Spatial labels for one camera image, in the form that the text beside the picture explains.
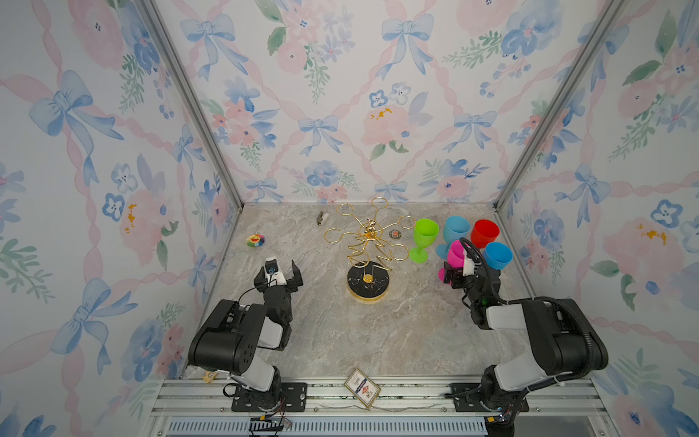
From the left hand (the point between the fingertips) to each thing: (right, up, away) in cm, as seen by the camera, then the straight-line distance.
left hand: (280, 263), depth 89 cm
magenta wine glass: (+55, +2, -4) cm, 56 cm away
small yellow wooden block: (-17, -31, -12) cm, 37 cm away
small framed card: (+26, -33, -14) cm, 44 cm away
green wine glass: (+47, +9, +2) cm, 48 cm away
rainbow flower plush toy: (-15, +7, +18) cm, 24 cm away
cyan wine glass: (+71, +3, +1) cm, 71 cm away
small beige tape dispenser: (+11, +16, +25) cm, 32 cm away
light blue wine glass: (+58, +11, +4) cm, 60 cm away
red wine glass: (+67, +10, +2) cm, 68 cm away
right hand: (+61, +1, +5) cm, 62 cm away
